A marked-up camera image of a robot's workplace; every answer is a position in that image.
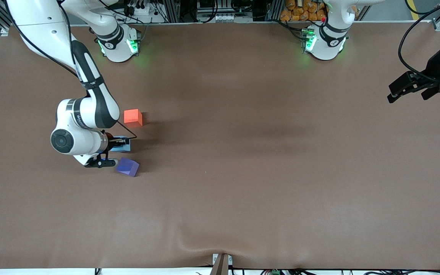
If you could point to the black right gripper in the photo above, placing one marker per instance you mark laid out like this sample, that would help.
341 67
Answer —
112 143

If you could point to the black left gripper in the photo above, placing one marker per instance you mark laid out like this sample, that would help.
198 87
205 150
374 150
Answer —
435 68

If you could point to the blue block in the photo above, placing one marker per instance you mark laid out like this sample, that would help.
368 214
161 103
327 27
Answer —
122 149

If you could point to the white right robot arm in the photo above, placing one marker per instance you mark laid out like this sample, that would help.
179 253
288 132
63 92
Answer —
36 15

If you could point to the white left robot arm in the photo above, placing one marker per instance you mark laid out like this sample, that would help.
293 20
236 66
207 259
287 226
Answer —
327 40

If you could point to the purple block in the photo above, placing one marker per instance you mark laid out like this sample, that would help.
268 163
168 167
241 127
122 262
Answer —
127 166

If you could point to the orange block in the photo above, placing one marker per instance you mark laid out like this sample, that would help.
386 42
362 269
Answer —
132 115

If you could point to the brown table mat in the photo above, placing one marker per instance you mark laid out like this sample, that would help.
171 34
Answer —
243 172

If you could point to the white power strip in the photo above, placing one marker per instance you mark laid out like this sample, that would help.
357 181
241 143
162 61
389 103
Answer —
140 8

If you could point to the pile of orange packets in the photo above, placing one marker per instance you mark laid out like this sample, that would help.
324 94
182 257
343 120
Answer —
300 11

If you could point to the black electronics box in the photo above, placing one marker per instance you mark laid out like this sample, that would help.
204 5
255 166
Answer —
224 9

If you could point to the green terminal connector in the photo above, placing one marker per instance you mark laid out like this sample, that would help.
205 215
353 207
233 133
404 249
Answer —
275 272

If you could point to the brown post with bracket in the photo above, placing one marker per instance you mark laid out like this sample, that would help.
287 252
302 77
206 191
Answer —
221 264

